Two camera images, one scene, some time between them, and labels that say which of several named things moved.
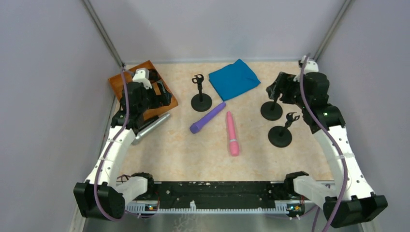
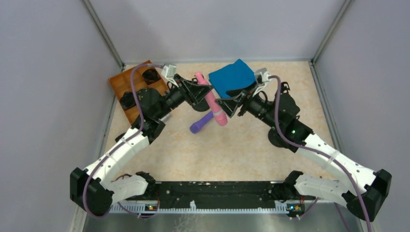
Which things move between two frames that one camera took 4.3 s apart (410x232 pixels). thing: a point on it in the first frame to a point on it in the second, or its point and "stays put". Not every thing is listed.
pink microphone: x=234 y=144 to x=211 y=99
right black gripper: x=280 y=85 to x=245 y=99
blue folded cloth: x=233 y=79 stays put
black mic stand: x=280 y=136 stays put
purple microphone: x=194 y=127 stays put
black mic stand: x=200 y=102 stays put
